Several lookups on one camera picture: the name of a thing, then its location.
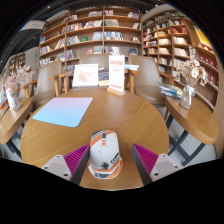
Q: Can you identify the beige wooden armchair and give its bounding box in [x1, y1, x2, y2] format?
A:
[127, 54, 174, 108]
[19, 60, 66, 108]
[58, 53, 138, 94]

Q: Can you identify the wide wooden bookshelf unit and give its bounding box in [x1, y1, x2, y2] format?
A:
[38, 4, 144, 73]

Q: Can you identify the light blue book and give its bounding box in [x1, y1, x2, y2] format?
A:
[124, 63, 140, 71]

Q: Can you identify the white orange computer mouse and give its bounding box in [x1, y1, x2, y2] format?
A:
[87, 129, 124, 180]

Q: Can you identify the pastel blue pink mouse pad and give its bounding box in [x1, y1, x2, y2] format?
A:
[32, 96, 94, 129]

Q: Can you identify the glass vase with dried flowers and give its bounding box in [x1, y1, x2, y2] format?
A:
[3, 64, 36, 112]
[176, 45, 209, 110]

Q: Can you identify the colourful book display stand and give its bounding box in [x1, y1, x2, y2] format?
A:
[0, 74, 9, 116]

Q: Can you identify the white red sign stand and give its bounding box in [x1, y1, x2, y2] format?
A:
[107, 54, 126, 97]

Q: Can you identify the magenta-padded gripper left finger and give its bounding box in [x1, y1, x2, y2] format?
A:
[41, 143, 93, 186]

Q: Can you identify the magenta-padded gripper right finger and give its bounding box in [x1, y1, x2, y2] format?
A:
[131, 142, 184, 186]

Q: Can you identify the stack of books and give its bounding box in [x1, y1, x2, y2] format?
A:
[159, 83, 184, 100]

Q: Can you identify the white framed picture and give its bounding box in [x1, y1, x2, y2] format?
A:
[71, 63, 100, 89]

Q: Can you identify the round wooden side table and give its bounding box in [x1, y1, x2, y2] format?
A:
[164, 95, 220, 167]
[0, 97, 34, 159]

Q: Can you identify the distant wooden bookshelf unit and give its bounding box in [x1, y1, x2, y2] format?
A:
[8, 52, 27, 76]

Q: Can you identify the curved wooden bookshelf unit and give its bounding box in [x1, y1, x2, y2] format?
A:
[141, 9, 221, 111]

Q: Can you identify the white hanging sign board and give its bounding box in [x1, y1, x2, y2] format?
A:
[19, 19, 46, 32]

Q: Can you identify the dark cover book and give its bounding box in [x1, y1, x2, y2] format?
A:
[97, 68, 110, 88]

